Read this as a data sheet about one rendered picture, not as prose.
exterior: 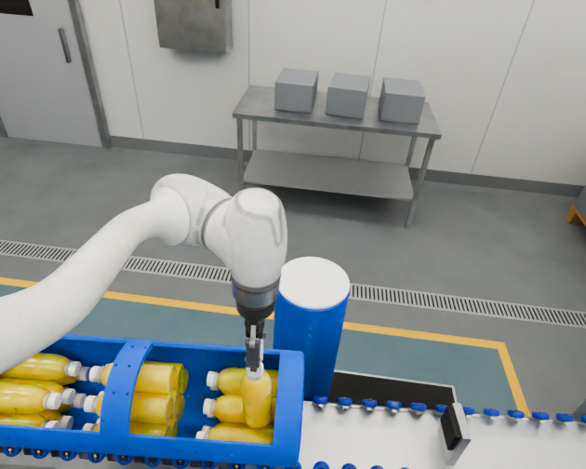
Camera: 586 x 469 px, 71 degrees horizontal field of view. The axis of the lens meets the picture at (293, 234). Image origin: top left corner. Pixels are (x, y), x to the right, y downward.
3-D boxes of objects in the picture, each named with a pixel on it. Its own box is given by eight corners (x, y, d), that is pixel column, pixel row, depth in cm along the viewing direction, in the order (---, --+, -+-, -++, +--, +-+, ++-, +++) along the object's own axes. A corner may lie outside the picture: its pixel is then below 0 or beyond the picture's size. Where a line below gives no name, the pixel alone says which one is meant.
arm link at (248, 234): (298, 268, 74) (245, 237, 80) (304, 195, 65) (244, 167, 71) (257, 301, 67) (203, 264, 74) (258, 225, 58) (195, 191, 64)
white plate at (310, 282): (365, 286, 155) (364, 288, 156) (316, 247, 172) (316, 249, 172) (309, 319, 141) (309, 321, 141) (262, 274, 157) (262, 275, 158)
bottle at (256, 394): (238, 416, 103) (233, 373, 92) (257, 396, 107) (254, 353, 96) (259, 435, 100) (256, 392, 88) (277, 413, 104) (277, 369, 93)
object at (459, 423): (454, 465, 116) (472, 439, 106) (440, 464, 116) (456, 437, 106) (445, 431, 124) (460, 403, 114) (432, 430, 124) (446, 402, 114)
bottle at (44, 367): (6, 379, 115) (73, 383, 115) (-10, 374, 108) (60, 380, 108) (15, 353, 118) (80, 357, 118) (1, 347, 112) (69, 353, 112)
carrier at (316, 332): (337, 410, 209) (301, 370, 226) (366, 288, 156) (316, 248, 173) (293, 444, 194) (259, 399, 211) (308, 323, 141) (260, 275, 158)
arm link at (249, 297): (283, 255, 77) (281, 278, 81) (234, 252, 77) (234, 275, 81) (279, 290, 70) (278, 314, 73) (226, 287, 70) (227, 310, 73)
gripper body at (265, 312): (273, 311, 74) (272, 343, 79) (277, 278, 80) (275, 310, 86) (232, 308, 73) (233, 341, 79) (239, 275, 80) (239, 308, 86)
